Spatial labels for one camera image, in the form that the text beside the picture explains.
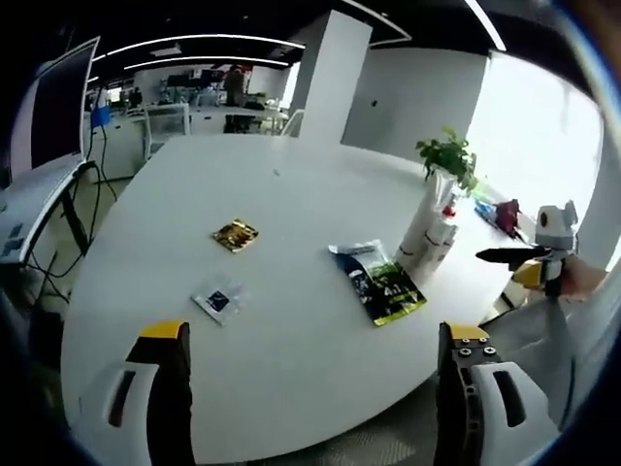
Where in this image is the large bright window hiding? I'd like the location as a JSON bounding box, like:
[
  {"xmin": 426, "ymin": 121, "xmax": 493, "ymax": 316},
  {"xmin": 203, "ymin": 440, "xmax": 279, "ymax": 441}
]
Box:
[{"xmin": 465, "ymin": 48, "xmax": 607, "ymax": 273}]

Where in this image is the green black silver sachet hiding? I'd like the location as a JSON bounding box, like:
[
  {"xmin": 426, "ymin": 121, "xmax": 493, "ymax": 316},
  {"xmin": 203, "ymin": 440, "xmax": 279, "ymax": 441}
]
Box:
[{"xmin": 327, "ymin": 240, "xmax": 428, "ymax": 328}]

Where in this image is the large desk monitor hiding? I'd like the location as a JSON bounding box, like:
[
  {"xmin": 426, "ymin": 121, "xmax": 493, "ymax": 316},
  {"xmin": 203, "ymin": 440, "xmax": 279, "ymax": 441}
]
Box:
[{"xmin": 9, "ymin": 36, "xmax": 102, "ymax": 174}]

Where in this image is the white office cabinet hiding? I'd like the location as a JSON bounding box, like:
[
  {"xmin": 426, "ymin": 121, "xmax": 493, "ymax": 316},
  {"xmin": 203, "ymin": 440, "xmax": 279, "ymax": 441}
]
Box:
[{"xmin": 89, "ymin": 116, "xmax": 166, "ymax": 181}]

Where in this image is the person's right hand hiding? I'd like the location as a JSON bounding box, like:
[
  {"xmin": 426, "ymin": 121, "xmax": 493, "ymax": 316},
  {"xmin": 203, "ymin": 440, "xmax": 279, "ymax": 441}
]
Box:
[{"xmin": 557, "ymin": 251, "xmax": 610, "ymax": 300}]

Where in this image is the long ceiling light strip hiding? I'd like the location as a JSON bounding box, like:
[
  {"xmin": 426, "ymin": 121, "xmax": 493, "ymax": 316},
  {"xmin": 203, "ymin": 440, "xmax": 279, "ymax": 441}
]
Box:
[
  {"xmin": 91, "ymin": 34, "xmax": 307, "ymax": 63},
  {"xmin": 464, "ymin": 0, "xmax": 508, "ymax": 50},
  {"xmin": 123, "ymin": 55, "xmax": 295, "ymax": 72}
]

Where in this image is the small clear sachet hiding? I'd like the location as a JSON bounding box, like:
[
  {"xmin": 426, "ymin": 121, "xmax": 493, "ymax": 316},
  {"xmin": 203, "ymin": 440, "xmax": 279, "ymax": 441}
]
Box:
[{"xmin": 190, "ymin": 275, "xmax": 247, "ymax": 327}]

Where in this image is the potted green plant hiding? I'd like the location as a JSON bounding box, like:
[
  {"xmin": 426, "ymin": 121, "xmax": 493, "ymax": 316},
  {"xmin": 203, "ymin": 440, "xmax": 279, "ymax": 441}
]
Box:
[{"xmin": 415, "ymin": 125, "xmax": 479, "ymax": 198}]

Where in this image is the gold sachet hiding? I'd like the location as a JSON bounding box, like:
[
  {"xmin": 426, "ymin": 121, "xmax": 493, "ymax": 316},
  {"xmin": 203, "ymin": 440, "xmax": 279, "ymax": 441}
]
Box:
[{"xmin": 210, "ymin": 217, "xmax": 260, "ymax": 254}]

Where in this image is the white standing desk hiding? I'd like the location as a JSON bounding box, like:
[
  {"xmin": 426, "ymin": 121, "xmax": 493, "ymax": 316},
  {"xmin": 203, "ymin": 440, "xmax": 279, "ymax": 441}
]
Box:
[{"xmin": 0, "ymin": 162, "xmax": 96, "ymax": 266}]

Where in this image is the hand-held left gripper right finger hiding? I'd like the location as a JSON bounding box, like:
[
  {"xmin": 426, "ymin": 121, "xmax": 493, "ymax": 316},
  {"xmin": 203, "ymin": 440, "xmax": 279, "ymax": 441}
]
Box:
[{"xmin": 434, "ymin": 319, "xmax": 560, "ymax": 466}]

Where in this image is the blue packet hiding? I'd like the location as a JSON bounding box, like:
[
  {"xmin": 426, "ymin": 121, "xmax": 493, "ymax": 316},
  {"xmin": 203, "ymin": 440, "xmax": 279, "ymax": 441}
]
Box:
[{"xmin": 474, "ymin": 198, "xmax": 499, "ymax": 224}]

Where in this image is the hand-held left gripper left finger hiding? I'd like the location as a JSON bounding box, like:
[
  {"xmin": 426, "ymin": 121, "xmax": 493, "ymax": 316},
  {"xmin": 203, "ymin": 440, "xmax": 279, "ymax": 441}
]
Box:
[{"xmin": 71, "ymin": 318, "xmax": 195, "ymax": 466}]

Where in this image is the dark red pouch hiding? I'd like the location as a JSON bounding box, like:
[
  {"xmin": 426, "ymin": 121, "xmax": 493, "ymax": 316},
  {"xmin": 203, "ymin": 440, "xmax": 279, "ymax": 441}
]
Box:
[{"xmin": 492, "ymin": 198, "xmax": 523, "ymax": 239}]

